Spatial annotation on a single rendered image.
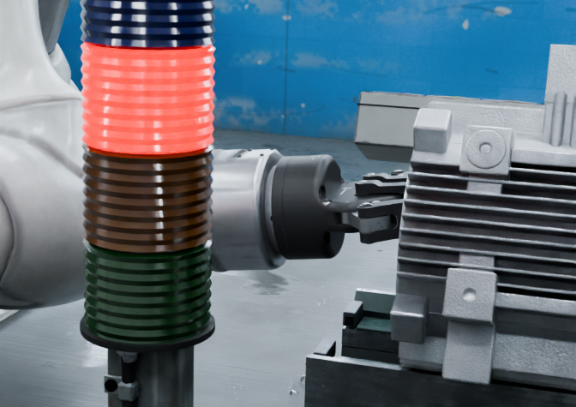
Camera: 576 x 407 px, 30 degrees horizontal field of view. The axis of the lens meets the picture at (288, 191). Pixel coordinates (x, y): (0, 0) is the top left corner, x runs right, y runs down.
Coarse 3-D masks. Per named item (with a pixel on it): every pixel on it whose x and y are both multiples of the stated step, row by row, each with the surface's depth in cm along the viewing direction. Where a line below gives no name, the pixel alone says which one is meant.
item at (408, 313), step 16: (432, 112) 71; (448, 112) 71; (416, 128) 70; (432, 128) 69; (448, 128) 70; (416, 144) 70; (432, 144) 70; (400, 304) 68; (416, 304) 68; (400, 320) 68; (416, 320) 68; (400, 336) 69; (416, 336) 68
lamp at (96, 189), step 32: (96, 160) 47; (128, 160) 46; (160, 160) 47; (192, 160) 47; (96, 192) 48; (128, 192) 47; (160, 192) 47; (192, 192) 48; (96, 224) 48; (128, 224) 47; (160, 224) 47; (192, 224) 48
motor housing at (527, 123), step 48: (528, 144) 70; (432, 192) 67; (480, 192) 66; (528, 192) 67; (432, 240) 68; (480, 240) 66; (528, 240) 65; (432, 288) 68; (528, 288) 65; (432, 336) 71; (528, 336) 68; (528, 384) 71
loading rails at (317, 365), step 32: (352, 320) 84; (384, 320) 86; (320, 352) 75; (352, 352) 84; (384, 352) 84; (320, 384) 74; (352, 384) 73; (384, 384) 72; (416, 384) 72; (448, 384) 71; (480, 384) 70; (512, 384) 70
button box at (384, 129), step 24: (360, 96) 98; (384, 96) 98; (408, 96) 97; (432, 96) 97; (360, 120) 98; (384, 120) 97; (408, 120) 97; (360, 144) 97; (384, 144) 97; (408, 144) 96
